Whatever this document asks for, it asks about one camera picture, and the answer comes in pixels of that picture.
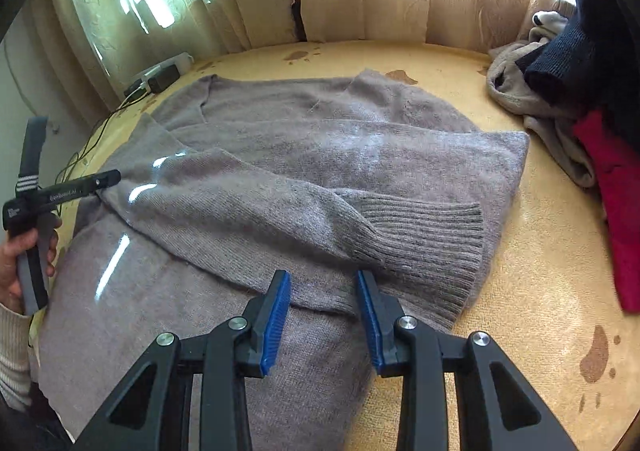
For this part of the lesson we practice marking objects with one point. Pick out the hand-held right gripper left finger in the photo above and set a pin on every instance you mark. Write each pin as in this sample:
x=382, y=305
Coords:
x=274, y=331

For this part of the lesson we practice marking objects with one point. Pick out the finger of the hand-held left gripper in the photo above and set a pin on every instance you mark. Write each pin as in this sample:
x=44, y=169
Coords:
x=107, y=179

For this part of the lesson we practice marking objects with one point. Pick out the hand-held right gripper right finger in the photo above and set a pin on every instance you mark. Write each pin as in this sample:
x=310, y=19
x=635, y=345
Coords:
x=372, y=326

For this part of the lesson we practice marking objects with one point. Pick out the grey knit sweater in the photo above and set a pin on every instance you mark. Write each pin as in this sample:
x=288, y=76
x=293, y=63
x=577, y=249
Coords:
x=280, y=156

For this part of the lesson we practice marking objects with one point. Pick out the person's left forearm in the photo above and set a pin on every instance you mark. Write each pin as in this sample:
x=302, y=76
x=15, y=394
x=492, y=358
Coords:
x=15, y=356

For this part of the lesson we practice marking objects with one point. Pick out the person's left hand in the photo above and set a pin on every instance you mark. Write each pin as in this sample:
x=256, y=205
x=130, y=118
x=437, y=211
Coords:
x=7, y=271

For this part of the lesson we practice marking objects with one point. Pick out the black power adapter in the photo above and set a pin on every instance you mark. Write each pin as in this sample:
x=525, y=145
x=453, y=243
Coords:
x=163, y=78
x=133, y=94

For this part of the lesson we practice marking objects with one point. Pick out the white charger plug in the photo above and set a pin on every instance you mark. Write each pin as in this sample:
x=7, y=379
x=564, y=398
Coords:
x=148, y=82

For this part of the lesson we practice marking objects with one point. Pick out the white power strip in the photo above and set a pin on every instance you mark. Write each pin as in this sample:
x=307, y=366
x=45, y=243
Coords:
x=182, y=60

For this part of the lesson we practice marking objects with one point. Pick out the yellow paw print blanket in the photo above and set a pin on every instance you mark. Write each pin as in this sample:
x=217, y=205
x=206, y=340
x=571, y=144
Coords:
x=550, y=256

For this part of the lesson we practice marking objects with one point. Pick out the beige garment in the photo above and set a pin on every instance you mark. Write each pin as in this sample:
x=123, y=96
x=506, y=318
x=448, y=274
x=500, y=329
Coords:
x=530, y=96

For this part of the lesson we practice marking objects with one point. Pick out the red garment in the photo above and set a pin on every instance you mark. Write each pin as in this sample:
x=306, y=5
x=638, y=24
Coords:
x=620, y=191

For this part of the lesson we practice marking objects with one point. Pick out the white and black cloth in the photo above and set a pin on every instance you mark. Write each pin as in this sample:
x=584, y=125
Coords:
x=550, y=20

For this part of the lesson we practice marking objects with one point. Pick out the dark navy knit garment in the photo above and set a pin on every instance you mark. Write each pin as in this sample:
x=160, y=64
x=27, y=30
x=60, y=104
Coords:
x=590, y=46

